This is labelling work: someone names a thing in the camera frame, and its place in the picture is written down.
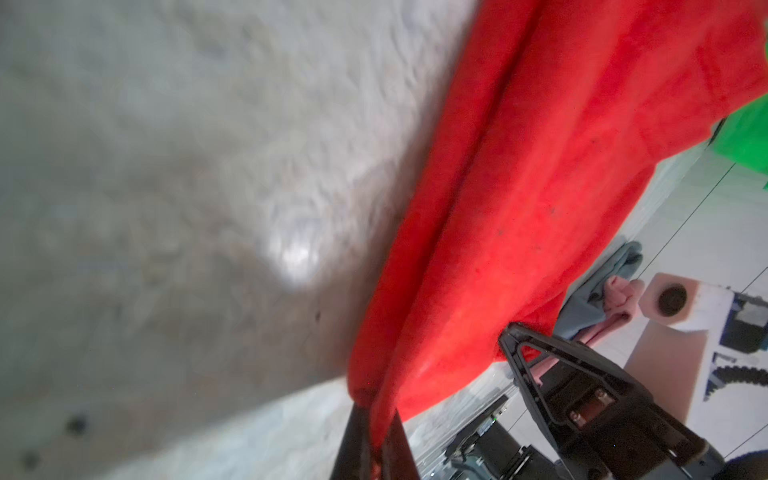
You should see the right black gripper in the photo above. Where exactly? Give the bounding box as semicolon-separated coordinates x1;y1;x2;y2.
498;323;726;479

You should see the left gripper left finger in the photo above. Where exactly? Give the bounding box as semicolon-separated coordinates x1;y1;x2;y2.
329;404;372;480

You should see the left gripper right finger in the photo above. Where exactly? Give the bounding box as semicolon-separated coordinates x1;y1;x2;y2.
381;413;420;480

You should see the red t-shirt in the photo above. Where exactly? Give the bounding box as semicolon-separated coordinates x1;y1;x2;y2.
347;1;767;448

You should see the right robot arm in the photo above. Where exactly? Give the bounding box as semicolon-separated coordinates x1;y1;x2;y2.
499;274;767;479

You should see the grey folded t-shirt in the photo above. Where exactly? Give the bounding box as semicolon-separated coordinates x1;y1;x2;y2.
554;241;643;339

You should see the pink folded t-shirt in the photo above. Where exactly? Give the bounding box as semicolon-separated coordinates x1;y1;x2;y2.
530;275;646;382

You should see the green plastic basket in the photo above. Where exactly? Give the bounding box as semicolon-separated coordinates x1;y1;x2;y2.
712;95;768;175

